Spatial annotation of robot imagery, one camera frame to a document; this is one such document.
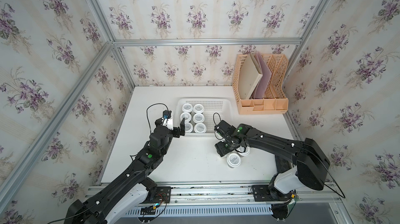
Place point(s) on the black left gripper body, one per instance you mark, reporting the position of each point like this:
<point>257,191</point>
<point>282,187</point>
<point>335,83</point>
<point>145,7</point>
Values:
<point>169,135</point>

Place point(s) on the yogurt cup back row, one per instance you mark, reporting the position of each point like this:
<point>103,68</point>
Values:
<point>188,127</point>
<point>187,107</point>
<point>243,151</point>
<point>200,128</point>

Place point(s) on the yogurt cup row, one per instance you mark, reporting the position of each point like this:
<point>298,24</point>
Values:
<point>233,160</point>
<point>186,117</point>
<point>198,109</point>
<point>200,128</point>
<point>188,127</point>
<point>243,151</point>
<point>198,118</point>
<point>187,107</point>

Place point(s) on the yogurt cup front row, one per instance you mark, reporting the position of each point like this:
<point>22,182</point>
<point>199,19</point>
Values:
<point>186,117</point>
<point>198,109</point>
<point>233,160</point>
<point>198,118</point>

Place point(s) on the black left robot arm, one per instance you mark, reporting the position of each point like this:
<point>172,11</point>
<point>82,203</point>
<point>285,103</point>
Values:
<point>131,187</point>

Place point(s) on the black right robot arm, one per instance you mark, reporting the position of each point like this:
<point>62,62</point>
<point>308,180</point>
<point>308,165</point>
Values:
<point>311,165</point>

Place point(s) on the white perforated plastic basket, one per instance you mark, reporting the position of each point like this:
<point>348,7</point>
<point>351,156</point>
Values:
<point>215,110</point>

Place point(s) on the purple folder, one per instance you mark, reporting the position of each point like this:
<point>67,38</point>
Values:
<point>263,84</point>

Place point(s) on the peach plastic file organizer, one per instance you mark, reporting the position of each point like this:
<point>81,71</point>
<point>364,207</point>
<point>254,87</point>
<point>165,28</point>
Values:
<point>274,100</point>

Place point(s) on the beige folder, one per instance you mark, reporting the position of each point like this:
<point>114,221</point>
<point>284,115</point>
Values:
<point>249,77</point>

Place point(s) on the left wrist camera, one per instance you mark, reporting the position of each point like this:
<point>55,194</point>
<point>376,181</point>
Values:
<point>167,119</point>

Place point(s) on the aluminium mounting rail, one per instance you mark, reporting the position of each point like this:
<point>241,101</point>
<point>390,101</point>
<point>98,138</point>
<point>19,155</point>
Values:
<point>230,193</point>

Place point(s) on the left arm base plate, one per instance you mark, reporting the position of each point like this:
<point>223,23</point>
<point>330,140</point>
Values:
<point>158,195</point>

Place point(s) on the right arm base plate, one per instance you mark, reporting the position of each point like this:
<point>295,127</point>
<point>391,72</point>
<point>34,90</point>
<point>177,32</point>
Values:
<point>263,193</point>

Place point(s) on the small circuit board with wires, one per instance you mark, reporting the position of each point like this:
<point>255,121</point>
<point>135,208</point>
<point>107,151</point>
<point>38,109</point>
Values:
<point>149,210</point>

